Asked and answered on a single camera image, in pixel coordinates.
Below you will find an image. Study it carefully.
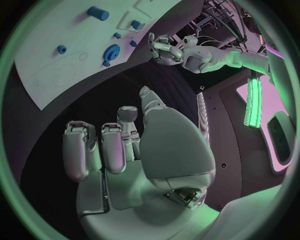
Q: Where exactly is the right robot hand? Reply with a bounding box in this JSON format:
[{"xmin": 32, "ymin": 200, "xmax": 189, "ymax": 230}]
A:
[{"xmin": 62, "ymin": 85, "xmax": 221, "ymax": 240}]

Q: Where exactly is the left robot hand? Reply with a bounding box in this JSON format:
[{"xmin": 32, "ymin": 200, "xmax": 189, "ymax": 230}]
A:
[{"xmin": 148, "ymin": 32, "xmax": 184, "ymax": 66}]

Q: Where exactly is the white task board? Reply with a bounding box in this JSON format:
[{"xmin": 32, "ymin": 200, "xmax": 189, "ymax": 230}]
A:
[{"xmin": 13, "ymin": 0, "xmax": 175, "ymax": 111}]

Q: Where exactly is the blue block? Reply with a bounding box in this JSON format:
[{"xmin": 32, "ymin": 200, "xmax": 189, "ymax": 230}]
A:
[{"xmin": 130, "ymin": 19, "xmax": 145, "ymax": 31}]

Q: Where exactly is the blue gear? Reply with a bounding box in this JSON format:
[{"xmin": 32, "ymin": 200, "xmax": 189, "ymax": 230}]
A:
[{"xmin": 102, "ymin": 44, "xmax": 122, "ymax": 63}]

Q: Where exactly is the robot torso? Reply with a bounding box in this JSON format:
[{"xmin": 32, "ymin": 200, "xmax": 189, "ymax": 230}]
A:
[{"xmin": 195, "ymin": 42, "xmax": 299, "ymax": 213}]

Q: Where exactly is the blue long cylinder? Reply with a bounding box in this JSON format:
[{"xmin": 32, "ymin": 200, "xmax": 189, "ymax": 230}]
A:
[{"xmin": 86, "ymin": 6, "xmax": 110, "ymax": 22}]

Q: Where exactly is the glowing light bar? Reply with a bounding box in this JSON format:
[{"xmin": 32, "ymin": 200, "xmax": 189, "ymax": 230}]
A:
[{"xmin": 243, "ymin": 74, "xmax": 263, "ymax": 129}]

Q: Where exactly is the white cable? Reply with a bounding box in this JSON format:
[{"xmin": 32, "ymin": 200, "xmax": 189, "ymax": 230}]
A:
[{"xmin": 196, "ymin": 35, "xmax": 245, "ymax": 52}]

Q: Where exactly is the equipment rack with cables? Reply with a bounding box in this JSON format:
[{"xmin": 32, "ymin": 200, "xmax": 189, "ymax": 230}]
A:
[{"xmin": 193, "ymin": 0, "xmax": 262, "ymax": 49}]

